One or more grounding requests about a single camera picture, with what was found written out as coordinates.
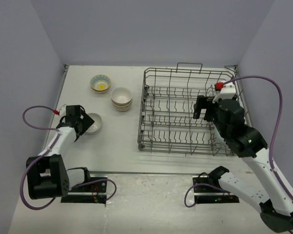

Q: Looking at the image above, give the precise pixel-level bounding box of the white bowl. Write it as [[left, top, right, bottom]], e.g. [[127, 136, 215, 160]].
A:
[[85, 113, 103, 135]]

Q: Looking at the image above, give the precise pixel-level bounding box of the plain beige bowl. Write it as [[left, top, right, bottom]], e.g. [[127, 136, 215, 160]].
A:
[[113, 104, 131, 112]]

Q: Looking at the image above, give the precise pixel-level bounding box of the yellow checkered bowl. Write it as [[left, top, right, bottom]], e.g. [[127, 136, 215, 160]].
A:
[[90, 74, 112, 94]]

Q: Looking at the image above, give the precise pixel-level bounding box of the beige bowl brown leaf pattern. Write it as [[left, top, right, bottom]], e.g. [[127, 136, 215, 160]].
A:
[[112, 99, 132, 106]]

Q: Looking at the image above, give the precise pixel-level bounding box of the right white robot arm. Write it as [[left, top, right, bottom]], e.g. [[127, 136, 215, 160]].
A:
[[193, 96, 293, 233]]

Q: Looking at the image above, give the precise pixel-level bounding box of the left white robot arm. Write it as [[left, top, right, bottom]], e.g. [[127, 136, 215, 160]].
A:
[[25, 105, 94, 199]]

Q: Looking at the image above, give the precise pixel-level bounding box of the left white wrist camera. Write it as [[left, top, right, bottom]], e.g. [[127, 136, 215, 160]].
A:
[[53, 104, 67, 116]]

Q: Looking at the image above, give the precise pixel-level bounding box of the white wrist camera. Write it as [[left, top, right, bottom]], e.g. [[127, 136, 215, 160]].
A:
[[212, 82, 236, 103], [53, 104, 67, 116]]

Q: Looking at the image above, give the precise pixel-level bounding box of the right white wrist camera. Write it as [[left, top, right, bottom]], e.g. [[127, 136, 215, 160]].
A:
[[212, 82, 236, 103]]

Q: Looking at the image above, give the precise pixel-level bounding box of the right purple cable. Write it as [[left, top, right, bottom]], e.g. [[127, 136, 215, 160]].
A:
[[184, 75, 293, 234]]

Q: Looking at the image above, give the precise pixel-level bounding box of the grey wire dish rack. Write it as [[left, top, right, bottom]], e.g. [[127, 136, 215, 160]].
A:
[[137, 63, 238, 156]]

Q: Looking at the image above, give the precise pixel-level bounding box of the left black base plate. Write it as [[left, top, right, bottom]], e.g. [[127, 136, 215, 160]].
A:
[[61, 181, 107, 204]]

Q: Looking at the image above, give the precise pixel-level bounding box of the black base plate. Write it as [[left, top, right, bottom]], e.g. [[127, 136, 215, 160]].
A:
[[192, 176, 240, 204], [61, 181, 107, 204]]

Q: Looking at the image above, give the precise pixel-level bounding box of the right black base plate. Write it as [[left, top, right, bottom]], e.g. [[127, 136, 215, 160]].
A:
[[192, 176, 240, 204]]

